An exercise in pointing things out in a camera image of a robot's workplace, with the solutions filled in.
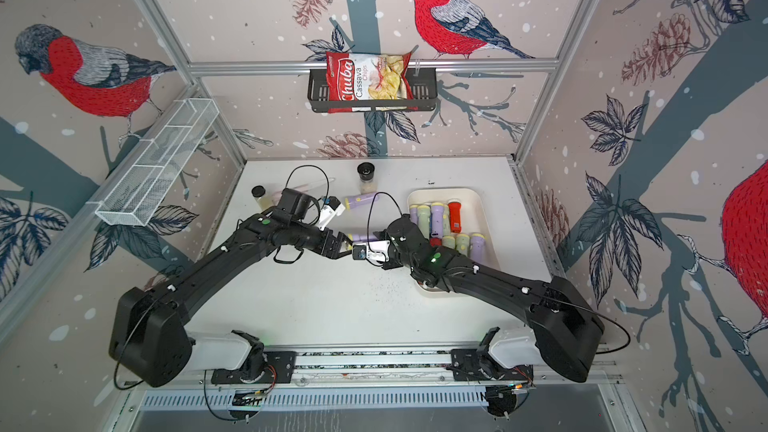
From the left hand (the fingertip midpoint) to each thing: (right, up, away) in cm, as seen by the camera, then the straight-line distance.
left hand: (351, 240), depth 78 cm
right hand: (+7, +2, +3) cm, 8 cm away
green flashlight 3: (+34, -4, +14) cm, 37 cm away
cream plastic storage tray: (+40, +4, +24) cm, 46 cm away
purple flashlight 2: (+17, +7, +6) cm, 19 cm away
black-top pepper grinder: (+2, +19, +24) cm, 31 cm away
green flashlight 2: (+29, -3, +14) cm, 32 cm away
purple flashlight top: (+2, +1, -2) cm, 3 cm away
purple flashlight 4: (+38, -5, +14) cm, 41 cm away
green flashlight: (+29, +3, +19) cm, 35 cm away
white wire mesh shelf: (-52, +21, 0) cm, 56 cm away
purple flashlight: (-1, +9, +26) cm, 27 cm away
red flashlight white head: (+33, +6, +23) cm, 40 cm away
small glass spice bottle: (-34, +9, +23) cm, 42 cm away
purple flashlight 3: (+26, +3, +17) cm, 31 cm away
